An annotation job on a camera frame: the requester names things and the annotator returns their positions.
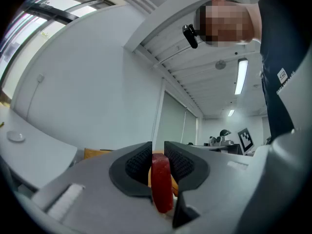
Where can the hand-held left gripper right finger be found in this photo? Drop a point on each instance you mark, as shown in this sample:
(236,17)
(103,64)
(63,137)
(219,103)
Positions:
(180,164)

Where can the grey benchtop equipment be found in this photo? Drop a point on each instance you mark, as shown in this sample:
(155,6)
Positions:
(220,141)

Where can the dark framed window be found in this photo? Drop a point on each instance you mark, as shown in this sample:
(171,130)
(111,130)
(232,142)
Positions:
(36,13)

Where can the black head-mounted camera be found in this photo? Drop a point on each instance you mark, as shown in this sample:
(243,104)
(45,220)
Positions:
(192,38)

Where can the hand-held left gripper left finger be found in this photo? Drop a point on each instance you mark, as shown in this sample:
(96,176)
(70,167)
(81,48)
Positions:
(136,164)

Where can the person's black t-shirt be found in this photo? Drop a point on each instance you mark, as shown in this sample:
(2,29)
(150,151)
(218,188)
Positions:
(275,57)

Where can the yellow-brown cardboard sheet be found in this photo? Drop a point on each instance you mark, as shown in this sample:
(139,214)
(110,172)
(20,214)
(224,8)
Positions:
(95,153)

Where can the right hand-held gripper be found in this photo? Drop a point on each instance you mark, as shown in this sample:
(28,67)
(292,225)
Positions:
(246,140)

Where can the white wall junction box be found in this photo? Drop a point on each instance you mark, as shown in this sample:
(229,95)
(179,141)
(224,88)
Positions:
(40,77)

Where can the white roller blind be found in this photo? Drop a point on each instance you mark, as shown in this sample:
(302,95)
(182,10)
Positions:
(170,121)

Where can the round ceiling smoke detector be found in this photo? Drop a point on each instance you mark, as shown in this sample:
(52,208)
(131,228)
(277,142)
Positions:
(220,64)

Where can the long ceiling light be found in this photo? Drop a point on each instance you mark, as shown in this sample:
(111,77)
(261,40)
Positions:
(231,113)
(241,75)

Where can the person's head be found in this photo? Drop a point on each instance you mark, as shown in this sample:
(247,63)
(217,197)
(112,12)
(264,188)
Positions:
(226,21)

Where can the white wall conduit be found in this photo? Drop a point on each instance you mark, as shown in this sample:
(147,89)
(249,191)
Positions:
(33,99)

